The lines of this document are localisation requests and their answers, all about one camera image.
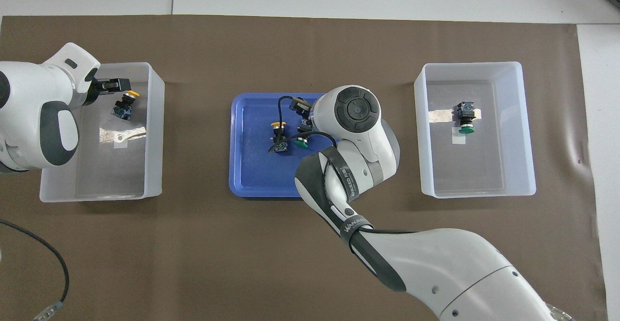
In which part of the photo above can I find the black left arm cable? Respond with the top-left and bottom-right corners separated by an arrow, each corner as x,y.
0,218 -> 70,321

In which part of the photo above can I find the yellow push button switch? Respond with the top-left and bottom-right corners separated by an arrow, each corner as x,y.
269,122 -> 290,154
111,90 -> 140,121

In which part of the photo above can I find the green push button switch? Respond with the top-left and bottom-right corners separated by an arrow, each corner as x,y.
294,122 -> 314,149
453,101 -> 476,134

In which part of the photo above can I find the translucent white plastic box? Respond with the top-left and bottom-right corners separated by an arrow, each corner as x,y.
413,61 -> 537,199
39,62 -> 166,203

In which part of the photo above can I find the blue plastic tray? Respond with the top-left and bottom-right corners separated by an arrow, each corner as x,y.
229,92 -> 336,199

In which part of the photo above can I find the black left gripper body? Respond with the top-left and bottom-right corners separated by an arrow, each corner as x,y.
86,78 -> 104,105

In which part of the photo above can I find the brown paper table mat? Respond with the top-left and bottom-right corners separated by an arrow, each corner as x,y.
0,15 -> 608,321

